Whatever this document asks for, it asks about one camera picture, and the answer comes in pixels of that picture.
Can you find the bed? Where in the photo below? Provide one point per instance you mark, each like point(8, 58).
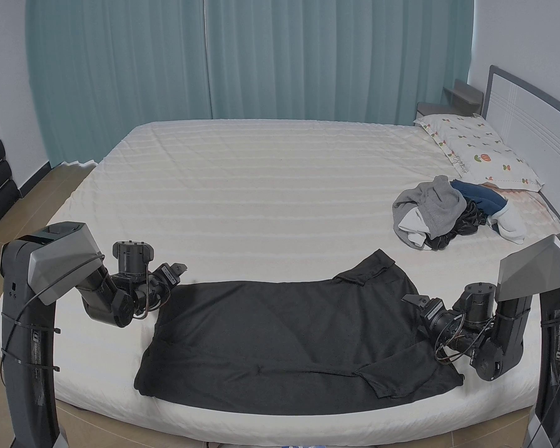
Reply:
point(261, 194)

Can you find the white printed pillow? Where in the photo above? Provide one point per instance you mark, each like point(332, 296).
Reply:
point(480, 152)

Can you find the pile of clothes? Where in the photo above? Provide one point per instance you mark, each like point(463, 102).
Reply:
point(441, 208)

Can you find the grey bedside table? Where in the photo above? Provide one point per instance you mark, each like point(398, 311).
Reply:
point(457, 98)

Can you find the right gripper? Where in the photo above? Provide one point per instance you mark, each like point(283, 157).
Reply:
point(441, 320)

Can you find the blue-green curtain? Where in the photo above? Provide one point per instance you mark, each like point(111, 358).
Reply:
point(121, 63)
point(331, 40)

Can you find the black T-shirt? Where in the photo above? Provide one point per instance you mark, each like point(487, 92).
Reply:
point(284, 334)

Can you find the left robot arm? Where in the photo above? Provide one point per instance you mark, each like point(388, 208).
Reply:
point(28, 367)

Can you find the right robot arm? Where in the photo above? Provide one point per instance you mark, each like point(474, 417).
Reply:
point(532, 269)

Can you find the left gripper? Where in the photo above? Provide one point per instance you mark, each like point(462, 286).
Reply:
point(163, 280)

